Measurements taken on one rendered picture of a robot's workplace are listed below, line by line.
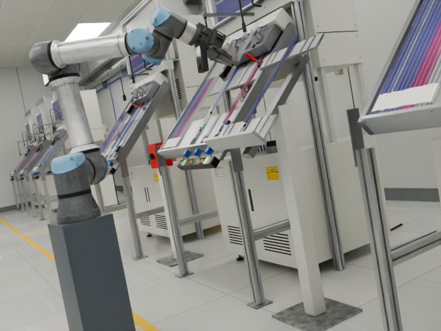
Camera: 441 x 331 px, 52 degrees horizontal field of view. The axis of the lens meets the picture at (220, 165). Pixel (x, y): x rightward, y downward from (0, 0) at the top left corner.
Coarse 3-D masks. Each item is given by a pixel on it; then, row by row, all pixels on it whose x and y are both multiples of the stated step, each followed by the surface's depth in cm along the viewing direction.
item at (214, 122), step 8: (232, 112) 205; (200, 120) 232; (216, 120) 215; (192, 128) 234; (208, 128) 217; (216, 128) 209; (184, 136) 236; (192, 136) 227; (200, 136) 219; (208, 136) 211; (184, 144) 229
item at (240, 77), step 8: (216, 64) 270; (224, 64) 257; (248, 64) 227; (216, 72) 261; (240, 72) 229; (248, 72) 220; (256, 72) 212; (232, 80) 231; (240, 80) 222; (216, 88) 244; (232, 88) 227; (208, 96) 248
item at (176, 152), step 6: (192, 144) 213; (198, 144) 207; (204, 144) 203; (162, 150) 243; (168, 150) 237; (174, 150) 232; (180, 150) 227; (192, 150) 218; (204, 150) 210; (222, 150) 198; (168, 156) 246; (174, 156) 241; (180, 156) 235
